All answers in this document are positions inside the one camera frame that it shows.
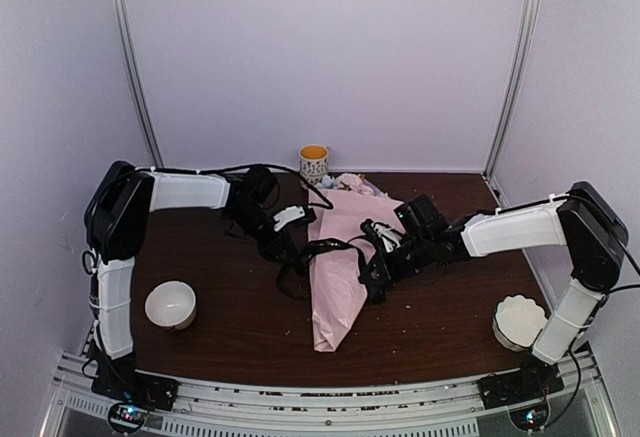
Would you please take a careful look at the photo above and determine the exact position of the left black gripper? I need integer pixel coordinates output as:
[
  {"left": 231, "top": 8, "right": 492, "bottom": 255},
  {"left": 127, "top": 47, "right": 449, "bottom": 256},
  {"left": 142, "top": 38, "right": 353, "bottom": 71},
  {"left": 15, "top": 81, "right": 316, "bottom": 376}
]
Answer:
[{"left": 227, "top": 204, "right": 300, "bottom": 264}]

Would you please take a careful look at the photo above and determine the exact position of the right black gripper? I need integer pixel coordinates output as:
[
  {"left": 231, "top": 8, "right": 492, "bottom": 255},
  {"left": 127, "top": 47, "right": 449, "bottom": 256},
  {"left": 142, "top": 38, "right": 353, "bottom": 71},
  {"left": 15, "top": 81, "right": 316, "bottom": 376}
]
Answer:
[{"left": 360, "top": 233, "right": 435, "bottom": 286}]

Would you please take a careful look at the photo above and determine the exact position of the black lettered ribbon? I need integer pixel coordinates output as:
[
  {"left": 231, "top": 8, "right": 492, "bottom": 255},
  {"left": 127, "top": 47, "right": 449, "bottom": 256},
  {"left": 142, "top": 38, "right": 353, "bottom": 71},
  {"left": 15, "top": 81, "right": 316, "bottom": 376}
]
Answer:
[{"left": 276, "top": 235, "right": 392, "bottom": 304}]

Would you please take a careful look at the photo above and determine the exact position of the purple pink wrapping paper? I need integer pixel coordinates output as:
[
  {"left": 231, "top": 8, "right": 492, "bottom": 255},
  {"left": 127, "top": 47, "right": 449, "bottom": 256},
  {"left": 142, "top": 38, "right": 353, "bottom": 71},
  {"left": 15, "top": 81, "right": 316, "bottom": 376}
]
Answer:
[{"left": 308, "top": 176, "right": 402, "bottom": 352}]

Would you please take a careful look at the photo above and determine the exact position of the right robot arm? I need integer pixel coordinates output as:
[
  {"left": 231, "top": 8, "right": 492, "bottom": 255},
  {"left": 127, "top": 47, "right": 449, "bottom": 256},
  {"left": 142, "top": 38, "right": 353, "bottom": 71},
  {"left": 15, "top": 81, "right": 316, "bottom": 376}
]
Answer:
[{"left": 349, "top": 173, "right": 639, "bottom": 407}]

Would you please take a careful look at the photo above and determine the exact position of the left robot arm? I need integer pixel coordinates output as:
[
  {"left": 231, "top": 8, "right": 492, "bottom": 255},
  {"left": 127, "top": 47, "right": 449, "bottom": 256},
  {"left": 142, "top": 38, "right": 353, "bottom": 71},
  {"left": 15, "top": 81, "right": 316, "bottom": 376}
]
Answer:
[{"left": 83, "top": 161, "right": 316, "bottom": 410}]

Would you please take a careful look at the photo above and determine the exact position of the patterned mug orange inside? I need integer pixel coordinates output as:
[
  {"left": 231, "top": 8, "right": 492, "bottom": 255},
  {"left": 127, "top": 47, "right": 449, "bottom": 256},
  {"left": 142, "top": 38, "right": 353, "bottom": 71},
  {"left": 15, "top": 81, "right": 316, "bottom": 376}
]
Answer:
[{"left": 299, "top": 145, "right": 329, "bottom": 189}]

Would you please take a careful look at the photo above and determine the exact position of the white round bowl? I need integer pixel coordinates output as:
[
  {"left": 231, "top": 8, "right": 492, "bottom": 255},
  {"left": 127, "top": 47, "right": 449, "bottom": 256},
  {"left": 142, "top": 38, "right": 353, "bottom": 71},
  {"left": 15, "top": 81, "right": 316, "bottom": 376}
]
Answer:
[{"left": 144, "top": 281, "right": 197, "bottom": 332}]

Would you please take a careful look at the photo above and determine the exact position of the white scalloped bowl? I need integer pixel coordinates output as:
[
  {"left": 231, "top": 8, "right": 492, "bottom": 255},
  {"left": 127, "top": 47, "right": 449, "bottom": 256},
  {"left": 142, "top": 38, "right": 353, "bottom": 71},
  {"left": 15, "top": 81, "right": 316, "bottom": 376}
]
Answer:
[{"left": 492, "top": 295, "right": 548, "bottom": 352}]

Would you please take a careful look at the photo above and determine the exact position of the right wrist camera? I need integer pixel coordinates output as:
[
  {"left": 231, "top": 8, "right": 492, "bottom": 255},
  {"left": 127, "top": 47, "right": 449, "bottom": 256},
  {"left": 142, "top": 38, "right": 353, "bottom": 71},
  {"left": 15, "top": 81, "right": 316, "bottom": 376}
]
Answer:
[{"left": 360, "top": 219, "right": 404, "bottom": 253}]

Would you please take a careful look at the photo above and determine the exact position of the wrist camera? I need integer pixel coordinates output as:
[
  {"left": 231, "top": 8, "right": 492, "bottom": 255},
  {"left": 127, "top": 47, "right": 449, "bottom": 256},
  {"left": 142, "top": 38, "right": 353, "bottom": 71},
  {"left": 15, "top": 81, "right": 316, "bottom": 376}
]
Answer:
[
  {"left": 273, "top": 205, "right": 317, "bottom": 232},
  {"left": 360, "top": 219, "right": 404, "bottom": 253}
]

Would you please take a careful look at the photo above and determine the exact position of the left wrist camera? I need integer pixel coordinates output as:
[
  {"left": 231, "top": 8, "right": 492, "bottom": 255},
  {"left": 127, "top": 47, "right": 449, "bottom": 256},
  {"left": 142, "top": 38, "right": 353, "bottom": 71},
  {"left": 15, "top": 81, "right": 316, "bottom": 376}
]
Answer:
[{"left": 273, "top": 205, "right": 317, "bottom": 232}]

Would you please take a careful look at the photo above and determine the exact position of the front aluminium rail base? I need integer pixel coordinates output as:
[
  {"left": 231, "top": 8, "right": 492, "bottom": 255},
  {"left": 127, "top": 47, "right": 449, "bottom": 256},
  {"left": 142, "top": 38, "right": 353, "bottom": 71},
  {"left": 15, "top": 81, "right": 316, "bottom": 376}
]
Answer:
[{"left": 42, "top": 349, "right": 614, "bottom": 437}]

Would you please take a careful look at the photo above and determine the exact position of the left aluminium frame post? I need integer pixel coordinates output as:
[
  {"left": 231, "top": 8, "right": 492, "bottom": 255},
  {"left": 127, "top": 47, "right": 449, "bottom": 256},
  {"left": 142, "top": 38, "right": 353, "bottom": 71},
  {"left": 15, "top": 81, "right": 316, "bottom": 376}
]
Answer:
[{"left": 112, "top": 0, "right": 164, "bottom": 167}]

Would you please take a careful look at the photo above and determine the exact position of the aluminium frame post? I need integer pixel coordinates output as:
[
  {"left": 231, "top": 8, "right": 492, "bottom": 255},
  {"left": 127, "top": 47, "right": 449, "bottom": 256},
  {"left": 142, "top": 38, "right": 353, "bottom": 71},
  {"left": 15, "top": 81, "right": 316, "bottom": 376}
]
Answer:
[
  {"left": 112, "top": 0, "right": 164, "bottom": 167},
  {"left": 484, "top": 0, "right": 541, "bottom": 181}
]

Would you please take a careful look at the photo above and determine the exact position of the right aluminium frame post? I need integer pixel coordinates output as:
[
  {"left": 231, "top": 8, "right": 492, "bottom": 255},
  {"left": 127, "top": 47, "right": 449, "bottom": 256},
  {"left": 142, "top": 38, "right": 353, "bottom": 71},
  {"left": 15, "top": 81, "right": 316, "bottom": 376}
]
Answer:
[{"left": 484, "top": 0, "right": 541, "bottom": 181}]

